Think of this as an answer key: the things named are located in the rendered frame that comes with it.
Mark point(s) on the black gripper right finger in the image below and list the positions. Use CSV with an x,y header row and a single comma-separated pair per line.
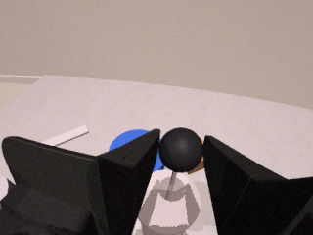
x,y
249,199

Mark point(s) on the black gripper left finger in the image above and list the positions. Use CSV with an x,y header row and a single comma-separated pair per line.
x,y
111,185

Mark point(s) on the orange-brown cube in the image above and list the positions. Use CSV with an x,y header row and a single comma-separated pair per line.
x,y
200,166

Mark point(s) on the blue cylinder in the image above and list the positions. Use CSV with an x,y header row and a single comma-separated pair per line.
x,y
121,139

